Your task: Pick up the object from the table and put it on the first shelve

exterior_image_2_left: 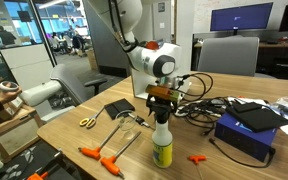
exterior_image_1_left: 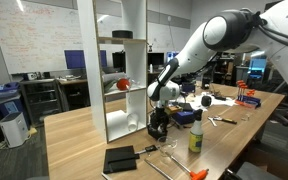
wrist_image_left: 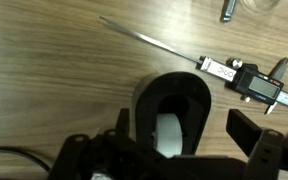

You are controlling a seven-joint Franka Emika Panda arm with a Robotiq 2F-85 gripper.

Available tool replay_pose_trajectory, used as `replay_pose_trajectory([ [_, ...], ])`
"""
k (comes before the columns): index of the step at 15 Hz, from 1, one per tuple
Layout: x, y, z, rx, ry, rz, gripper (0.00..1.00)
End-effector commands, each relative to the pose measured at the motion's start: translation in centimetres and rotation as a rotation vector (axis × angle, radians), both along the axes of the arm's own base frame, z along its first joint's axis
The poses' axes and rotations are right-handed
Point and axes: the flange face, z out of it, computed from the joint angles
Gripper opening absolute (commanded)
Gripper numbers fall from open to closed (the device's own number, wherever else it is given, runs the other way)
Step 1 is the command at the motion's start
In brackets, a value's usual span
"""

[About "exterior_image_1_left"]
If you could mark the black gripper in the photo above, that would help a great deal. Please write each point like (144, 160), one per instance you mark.
(159, 116)

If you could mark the black tape dispenser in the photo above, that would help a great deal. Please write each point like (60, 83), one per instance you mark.
(157, 135)

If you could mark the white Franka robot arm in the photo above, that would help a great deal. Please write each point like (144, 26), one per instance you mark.
(197, 50)

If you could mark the green object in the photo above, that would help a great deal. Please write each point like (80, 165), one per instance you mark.
(108, 86)

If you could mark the clear glass beaker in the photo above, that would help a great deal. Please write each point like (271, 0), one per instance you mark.
(167, 144)

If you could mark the black digital caliper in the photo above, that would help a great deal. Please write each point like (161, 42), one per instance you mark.
(150, 148)

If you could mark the clear plastic cup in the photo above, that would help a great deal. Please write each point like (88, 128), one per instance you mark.
(132, 122)

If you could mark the flat black box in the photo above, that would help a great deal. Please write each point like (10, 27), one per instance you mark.
(185, 107)

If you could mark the spray bottle with yellow label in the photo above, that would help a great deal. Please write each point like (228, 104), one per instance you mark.
(196, 140)

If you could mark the thin metal rod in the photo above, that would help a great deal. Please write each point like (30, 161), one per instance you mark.
(157, 169)

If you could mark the white paper roll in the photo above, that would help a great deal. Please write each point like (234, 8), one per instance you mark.
(115, 120)

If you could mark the white paper sheets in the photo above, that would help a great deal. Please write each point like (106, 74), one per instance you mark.
(197, 101)

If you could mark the black flat notebook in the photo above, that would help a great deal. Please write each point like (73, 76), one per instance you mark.
(119, 160)

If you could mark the dark blue storage box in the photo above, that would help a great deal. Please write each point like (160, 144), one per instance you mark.
(188, 87)

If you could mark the silver wrench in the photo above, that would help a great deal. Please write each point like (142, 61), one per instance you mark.
(212, 121)

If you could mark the red ball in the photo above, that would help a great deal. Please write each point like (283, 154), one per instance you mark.
(123, 84)

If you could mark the dark computer monitor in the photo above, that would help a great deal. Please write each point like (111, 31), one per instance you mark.
(155, 59)
(119, 60)

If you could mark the lit computer monitor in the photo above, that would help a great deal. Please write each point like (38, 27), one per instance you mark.
(170, 56)

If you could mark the white wooden shelf unit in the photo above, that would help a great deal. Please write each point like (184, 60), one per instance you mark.
(90, 66)

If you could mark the brown wooden desk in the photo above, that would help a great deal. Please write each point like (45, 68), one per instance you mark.
(74, 87)

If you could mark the blue stand with orange tools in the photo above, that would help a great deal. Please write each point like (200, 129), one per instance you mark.
(249, 100)

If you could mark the black round disc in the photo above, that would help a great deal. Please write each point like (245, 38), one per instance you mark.
(122, 34)

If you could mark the grey chair seat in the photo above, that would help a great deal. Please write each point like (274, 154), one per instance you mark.
(257, 171)

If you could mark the blue screen monitor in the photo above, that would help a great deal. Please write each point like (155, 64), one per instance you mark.
(74, 59)

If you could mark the black metal cart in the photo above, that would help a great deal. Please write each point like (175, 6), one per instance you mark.
(40, 100)

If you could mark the white air purifier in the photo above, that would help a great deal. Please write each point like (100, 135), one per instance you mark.
(14, 130)

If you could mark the blue recycling bin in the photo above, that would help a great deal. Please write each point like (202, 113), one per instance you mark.
(9, 103)

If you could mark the large wall whiteboard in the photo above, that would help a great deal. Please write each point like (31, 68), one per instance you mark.
(34, 33)

